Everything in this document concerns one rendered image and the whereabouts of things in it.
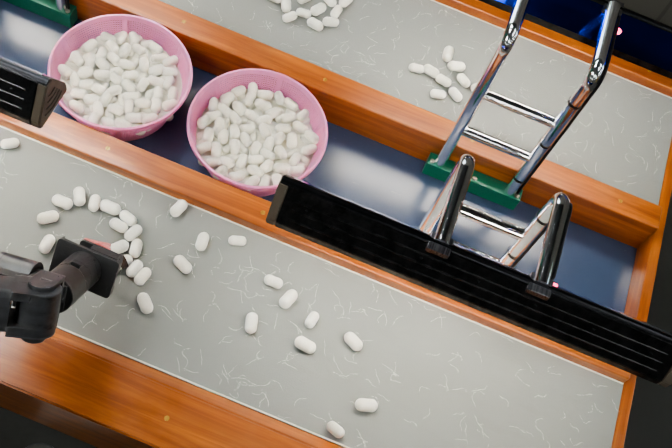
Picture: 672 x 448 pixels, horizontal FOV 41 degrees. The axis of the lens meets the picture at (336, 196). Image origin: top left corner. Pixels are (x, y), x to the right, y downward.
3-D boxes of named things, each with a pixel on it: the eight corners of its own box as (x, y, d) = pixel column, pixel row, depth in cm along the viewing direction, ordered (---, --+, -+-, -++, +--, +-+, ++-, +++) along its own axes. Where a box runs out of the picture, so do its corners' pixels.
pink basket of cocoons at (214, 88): (291, 233, 170) (298, 210, 162) (161, 179, 170) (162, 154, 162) (338, 126, 183) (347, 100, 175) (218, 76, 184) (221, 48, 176)
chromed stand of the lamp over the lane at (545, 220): (460, 389, 161) (558, 298, 123) (357, 347, 162) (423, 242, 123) (486, 299, 171) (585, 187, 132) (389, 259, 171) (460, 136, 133)
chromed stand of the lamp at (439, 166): (513, 210, 182) (611, 83, 143) (421, 172, 182) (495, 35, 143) (534, 138, 191) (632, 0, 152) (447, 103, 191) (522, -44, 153)
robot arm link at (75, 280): (66, 320, 128) (72, 285, 126) (20, 307, 128) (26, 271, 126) (86, 301, 134) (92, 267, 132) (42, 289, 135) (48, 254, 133)
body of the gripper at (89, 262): (63, 233, 139) (42, 249, 132) (124, 259, 138) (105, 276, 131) (52, 269, 141) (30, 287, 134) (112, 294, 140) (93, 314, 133)
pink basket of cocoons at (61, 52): (186, 161, 173) (188, 135, 165) (43, 150, 169) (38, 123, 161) (194, 50, 186) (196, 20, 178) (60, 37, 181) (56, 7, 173)
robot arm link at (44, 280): (38, 346, 123) (48, 290, 120) (-40, 323, 123) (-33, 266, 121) (75, 313, 134) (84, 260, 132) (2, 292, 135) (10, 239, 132)
